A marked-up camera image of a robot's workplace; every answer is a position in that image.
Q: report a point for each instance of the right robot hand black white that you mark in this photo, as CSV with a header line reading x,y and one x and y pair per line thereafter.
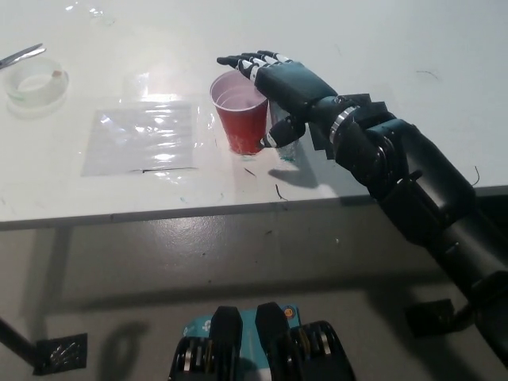
x,y
293,85

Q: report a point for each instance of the red plastic cup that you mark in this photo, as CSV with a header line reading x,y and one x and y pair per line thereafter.
x,y
242,127

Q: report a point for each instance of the crumpled clear tape strip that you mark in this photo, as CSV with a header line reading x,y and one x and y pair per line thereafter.
x,y
95,14

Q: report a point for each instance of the black floor tape patch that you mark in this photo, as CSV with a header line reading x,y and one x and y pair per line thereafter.
x,y
63,353
428,319

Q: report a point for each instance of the clear plastic sheet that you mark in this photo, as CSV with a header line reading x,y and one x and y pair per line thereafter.
x,y
139,139

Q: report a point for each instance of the clear tape roll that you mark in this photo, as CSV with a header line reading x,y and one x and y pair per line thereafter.
x,y
14,91

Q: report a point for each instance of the clear hand soap pump bottle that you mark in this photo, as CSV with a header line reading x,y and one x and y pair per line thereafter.
x,y
289,152

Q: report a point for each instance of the silver scissors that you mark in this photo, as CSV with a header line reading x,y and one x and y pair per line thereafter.
x,y
21,55

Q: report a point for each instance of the black tape square patch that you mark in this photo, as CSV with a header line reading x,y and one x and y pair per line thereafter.
x,y
321,141

